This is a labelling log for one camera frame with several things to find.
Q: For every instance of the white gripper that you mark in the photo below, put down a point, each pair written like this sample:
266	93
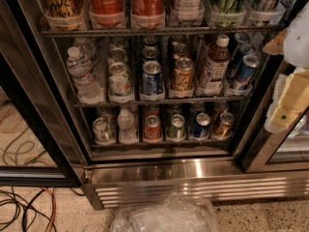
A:
298	43

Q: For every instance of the white label top bottle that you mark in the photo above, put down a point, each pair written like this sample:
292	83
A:
186	13

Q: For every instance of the fridge sliding glass door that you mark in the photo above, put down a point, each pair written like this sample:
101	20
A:
279	149

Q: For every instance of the blue tall middle can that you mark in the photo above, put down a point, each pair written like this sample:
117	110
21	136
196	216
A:
243	50

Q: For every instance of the bottom shelf water bottle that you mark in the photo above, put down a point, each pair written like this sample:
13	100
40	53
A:
127	129

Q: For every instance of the blue tall can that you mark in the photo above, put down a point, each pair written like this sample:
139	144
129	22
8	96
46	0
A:
246	71
243	50

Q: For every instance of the red coca-cola can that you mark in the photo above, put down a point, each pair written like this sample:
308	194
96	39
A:
107	12
149	13

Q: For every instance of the white green front can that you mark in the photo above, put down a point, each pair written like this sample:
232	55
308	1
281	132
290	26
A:
119	80

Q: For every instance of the blue bottom shelf can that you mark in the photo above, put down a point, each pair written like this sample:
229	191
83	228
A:
201	126

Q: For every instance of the stainless steel fridge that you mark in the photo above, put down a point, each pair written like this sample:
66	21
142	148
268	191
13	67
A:
34	76

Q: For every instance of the blue tall front can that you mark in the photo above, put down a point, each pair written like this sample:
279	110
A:
246	71

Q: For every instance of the red Coca-Cola can right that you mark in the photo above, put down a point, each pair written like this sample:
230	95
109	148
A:
149	13

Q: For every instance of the white bottom left can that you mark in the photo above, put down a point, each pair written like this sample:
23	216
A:
103	132

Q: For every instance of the red Coca-Cola can left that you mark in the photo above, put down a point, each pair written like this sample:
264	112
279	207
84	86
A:
107	12

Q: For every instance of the yellow LaCroix top can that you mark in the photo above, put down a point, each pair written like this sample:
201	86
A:
64	13

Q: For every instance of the clear water bottle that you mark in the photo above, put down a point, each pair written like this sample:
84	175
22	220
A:
87	47
82	74

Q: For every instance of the crumpled clear plastic bag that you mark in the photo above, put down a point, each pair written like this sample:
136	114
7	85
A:
176	213

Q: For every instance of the clear front water bottle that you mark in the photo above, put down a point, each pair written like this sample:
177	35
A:
82	74

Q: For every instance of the clear rear water bottle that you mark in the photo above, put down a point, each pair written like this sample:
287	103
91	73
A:
87	47

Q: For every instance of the orange LaCroix front can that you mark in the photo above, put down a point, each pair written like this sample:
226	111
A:
182	75

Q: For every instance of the green top can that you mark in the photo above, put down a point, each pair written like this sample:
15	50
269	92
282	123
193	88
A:
227	12

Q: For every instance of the blue silver front can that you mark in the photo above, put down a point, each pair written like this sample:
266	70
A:
152	82

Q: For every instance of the red bottom shelf can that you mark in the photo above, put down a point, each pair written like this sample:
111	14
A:
152	130

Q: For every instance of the silver striped top can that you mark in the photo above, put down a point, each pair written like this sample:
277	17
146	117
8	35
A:
262	9

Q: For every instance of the green bottom shelf can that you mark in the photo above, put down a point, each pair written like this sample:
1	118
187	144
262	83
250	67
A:
176	127

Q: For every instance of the amber tea bottle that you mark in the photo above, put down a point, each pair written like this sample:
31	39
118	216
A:
214	64

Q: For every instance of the orange bottom shelf can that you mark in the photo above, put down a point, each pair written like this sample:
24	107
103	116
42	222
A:
222	128

